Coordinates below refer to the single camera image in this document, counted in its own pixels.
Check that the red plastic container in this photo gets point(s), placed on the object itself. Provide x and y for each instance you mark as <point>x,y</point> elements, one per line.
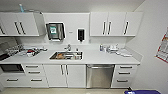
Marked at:
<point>30,51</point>

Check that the stack of white plates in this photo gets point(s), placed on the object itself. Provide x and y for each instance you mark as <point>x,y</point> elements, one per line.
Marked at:
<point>114,50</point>

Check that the white wall cabinet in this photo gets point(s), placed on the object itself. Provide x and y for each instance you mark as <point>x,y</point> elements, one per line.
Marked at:
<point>23,23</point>

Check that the white towel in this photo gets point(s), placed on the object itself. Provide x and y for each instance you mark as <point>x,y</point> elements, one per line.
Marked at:
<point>126,52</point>

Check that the brown bowl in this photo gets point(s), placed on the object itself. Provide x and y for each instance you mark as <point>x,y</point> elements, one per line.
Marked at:
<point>60,56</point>

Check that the pale blue spray bottle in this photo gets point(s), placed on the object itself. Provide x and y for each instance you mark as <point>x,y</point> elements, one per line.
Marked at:
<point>22,8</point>

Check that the white base cabinet door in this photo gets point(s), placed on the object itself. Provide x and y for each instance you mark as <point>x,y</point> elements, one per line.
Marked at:
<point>53,76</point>
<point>76,76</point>

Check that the small chrome sink pump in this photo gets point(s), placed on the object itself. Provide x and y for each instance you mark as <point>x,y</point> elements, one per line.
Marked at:
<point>77,49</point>

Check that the stainless steel dishwasher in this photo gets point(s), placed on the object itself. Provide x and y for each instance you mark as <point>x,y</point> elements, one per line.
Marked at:
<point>100,76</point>

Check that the chrome faucet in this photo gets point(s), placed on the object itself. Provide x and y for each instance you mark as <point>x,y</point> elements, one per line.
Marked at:
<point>68,47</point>

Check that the stainless steel sink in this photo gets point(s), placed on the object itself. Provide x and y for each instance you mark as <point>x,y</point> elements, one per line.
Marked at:
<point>66,56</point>

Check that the small white bottle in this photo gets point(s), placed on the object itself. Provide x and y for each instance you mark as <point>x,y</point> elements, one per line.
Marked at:
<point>108,49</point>

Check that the small grey dish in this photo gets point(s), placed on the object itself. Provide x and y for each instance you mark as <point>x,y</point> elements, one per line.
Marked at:
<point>41,49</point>

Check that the dish soap bottle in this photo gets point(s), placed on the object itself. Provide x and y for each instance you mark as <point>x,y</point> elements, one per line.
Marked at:
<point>101,48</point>

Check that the wide white drawer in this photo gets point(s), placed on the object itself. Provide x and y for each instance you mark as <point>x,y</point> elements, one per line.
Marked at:
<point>12,80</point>

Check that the blue plastic bin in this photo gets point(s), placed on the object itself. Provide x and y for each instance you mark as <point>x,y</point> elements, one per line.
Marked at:
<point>131,92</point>

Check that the steel paper towel dispenser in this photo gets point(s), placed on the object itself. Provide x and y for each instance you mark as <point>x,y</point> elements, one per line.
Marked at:
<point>55,31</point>

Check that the black wall soap dispenser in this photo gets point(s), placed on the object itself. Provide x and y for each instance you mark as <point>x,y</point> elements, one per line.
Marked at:
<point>81,35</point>

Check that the built-in black microwave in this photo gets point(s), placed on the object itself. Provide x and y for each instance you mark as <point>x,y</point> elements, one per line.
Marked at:
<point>11,68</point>

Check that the white wall cabinet door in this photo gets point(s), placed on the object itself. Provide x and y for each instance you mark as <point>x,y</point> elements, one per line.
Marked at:
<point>116,23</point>
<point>96,23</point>
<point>135,23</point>

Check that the white mug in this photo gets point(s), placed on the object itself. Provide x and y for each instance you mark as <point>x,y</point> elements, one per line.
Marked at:
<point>71,56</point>

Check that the white dish rack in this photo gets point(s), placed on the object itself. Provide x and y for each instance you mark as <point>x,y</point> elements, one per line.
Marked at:
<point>20,50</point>

